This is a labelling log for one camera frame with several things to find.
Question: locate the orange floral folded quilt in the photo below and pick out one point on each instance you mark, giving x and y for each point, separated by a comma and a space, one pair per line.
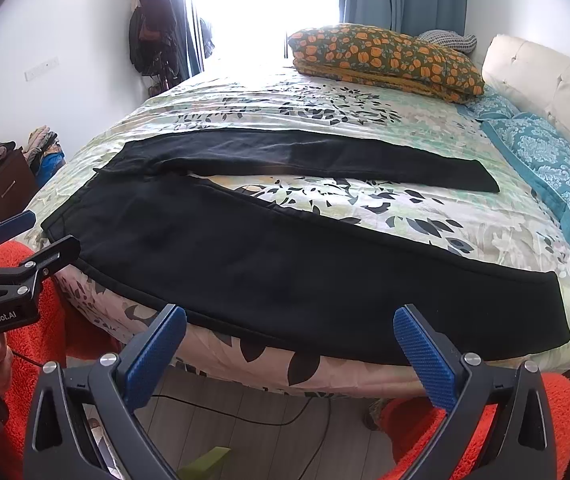
373, 56

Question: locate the floral leaf bedspread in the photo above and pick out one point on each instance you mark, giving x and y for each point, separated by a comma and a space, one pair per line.
511, 228

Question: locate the teal damask pillow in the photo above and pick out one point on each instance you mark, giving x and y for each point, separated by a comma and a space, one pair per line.
540, 155

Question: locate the checkered grey pillow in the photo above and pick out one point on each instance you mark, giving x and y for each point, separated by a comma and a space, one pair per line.
449, 39

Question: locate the white wall switch plate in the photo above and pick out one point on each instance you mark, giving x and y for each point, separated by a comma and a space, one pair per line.
41, 69

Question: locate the pile of clothes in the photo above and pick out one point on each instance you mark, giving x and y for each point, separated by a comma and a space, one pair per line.
43, 154

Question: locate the black pants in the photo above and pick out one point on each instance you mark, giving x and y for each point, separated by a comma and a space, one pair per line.
155, 227

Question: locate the white tufted headboard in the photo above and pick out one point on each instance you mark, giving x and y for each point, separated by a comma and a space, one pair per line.
533, 77

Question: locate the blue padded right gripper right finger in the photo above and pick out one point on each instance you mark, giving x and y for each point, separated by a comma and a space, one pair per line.
520, 442

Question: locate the dark curtain left of window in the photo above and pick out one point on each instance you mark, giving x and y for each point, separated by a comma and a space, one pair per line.
189, 36

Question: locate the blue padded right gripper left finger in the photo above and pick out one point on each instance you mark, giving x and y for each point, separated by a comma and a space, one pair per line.
59, 442

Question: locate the dark clothes hanging on wall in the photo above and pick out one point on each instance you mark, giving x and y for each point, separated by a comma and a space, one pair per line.
152, 42

